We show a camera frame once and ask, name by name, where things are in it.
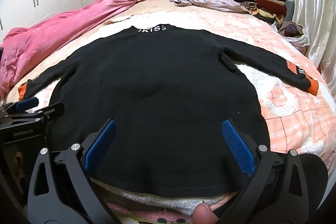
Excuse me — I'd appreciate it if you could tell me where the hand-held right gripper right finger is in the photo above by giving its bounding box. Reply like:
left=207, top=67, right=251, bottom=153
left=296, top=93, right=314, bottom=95
left=222, top=119, right=306, bottom=224

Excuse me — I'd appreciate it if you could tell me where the black t-shirt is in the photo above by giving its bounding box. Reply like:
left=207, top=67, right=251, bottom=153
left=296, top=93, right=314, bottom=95
left=18, top=24, right=319, bottom=199

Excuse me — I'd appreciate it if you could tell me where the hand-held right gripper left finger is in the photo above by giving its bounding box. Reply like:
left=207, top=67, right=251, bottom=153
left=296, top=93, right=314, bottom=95
left=28, top=119, right=117, bottom=224

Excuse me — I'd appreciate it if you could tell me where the pink quilt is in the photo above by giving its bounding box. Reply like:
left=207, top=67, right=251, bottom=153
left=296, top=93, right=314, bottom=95
left=0, top=0, right=154, bottom=101

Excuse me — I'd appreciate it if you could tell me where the grey cushion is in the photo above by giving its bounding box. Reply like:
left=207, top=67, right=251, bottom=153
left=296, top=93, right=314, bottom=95
left=285, top=0, right=296, bottom=22

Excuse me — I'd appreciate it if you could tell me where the white satin curtain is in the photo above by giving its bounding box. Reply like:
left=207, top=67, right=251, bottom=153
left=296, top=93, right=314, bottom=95
left=285, top=0, right=336, bottom=99

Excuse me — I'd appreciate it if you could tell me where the orange white plaid fleece blanket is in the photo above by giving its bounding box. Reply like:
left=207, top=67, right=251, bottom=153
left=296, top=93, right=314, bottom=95
left=5, top=8, right=334, bottom=216

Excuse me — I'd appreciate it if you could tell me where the pink dotted cloth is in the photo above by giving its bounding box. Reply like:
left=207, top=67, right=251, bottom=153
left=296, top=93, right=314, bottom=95
left=105, top=200, right=196, bottom=224

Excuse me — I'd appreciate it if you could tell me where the person's right hand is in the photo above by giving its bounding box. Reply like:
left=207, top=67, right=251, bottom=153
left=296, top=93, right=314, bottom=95
left=194, top=201, right=219, bottom=224

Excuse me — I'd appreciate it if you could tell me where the purple garment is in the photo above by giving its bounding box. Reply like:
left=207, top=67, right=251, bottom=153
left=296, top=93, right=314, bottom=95
left=283, top=24, right=300, bottom=37

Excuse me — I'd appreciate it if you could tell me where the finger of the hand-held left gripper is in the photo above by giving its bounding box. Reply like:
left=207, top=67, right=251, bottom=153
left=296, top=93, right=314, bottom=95
left=0, top=98, right=39, bottom=116
left=5, top=103, right=65, bottom=123

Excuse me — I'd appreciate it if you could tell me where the white plastic bag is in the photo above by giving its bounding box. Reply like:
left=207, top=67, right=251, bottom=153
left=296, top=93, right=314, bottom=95
left=273, top=21, right=311, bottom=47

